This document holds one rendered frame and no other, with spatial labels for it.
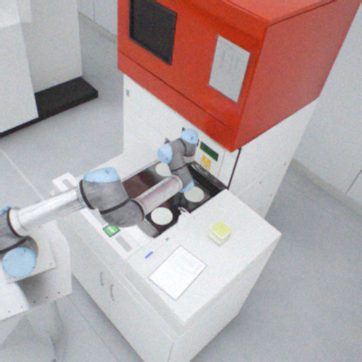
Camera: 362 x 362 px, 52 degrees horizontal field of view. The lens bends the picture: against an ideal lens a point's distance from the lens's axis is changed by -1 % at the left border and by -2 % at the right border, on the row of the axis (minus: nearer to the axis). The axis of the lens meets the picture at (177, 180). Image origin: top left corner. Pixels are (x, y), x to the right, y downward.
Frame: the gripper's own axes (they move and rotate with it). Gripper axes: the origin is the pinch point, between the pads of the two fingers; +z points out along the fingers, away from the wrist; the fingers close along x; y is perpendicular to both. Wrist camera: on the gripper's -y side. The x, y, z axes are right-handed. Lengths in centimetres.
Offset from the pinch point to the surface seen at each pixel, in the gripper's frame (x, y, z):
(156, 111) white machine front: 10.1, 39.4, -17.5
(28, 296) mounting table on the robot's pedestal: 69, -47, 10
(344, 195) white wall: -157, 59, 83
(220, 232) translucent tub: -10.3, -33.9, -11.7
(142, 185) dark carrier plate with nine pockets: 18.9, 5.0, 1.6
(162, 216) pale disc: 11.2, -14.9, 1.6
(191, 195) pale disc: -4.6, -2.7, 1.6
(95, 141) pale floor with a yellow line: 48, 138, 92
